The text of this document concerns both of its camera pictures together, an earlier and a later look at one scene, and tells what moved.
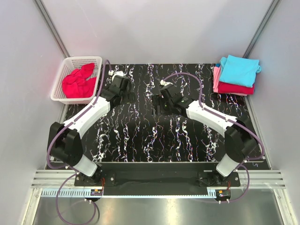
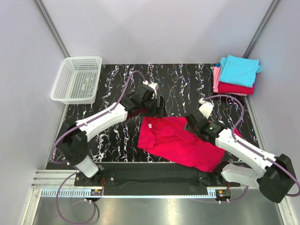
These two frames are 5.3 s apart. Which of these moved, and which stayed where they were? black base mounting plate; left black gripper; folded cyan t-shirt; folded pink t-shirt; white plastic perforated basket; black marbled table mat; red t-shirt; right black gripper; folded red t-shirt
Moved: left black gripper; red t-shirt; right black gripper
Stayed: folded pink t-shirt; folded red t-shirt; white plastic perforated basket; black marbled table mat; folded cyan t-shirt; black base mounting plate
